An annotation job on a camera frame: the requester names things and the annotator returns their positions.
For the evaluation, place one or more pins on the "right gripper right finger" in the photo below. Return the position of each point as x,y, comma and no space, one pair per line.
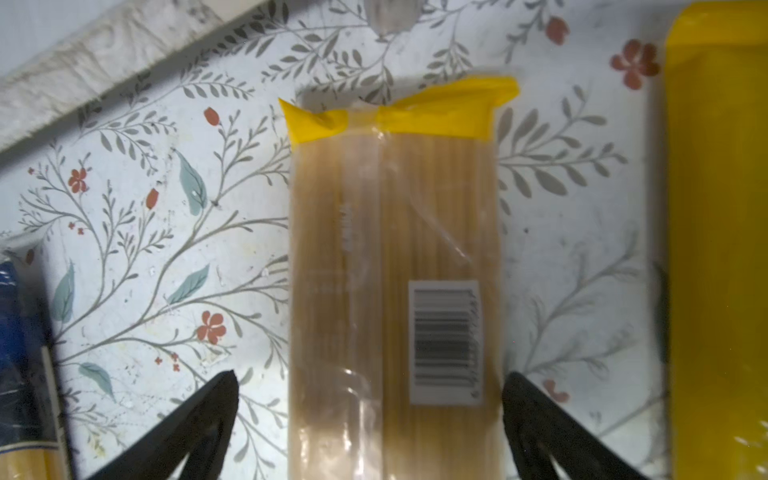
542,436

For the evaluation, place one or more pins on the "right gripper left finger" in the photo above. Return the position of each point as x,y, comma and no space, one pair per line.
196,434

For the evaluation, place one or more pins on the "yellow Pastatime bag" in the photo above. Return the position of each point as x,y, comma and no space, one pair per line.
395,287
716,102

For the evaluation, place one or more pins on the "blue yellow spaghetti bag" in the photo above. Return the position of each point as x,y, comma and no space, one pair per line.
33,444

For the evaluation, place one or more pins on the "white two-tier shelf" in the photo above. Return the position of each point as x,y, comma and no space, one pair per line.
128,39

